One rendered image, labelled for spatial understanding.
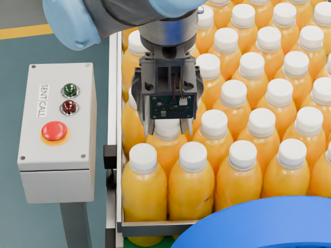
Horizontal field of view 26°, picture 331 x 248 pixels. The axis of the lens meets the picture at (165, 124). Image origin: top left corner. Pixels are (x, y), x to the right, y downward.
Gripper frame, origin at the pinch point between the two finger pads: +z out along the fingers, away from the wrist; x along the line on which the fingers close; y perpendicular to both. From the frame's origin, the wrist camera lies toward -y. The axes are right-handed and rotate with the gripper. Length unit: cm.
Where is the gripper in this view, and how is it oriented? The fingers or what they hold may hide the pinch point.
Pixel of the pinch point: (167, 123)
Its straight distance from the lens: 105.7
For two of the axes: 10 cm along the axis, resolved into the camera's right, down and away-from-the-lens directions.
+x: 10.0, -0.3, 0.2
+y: 0.4, 7.4, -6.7
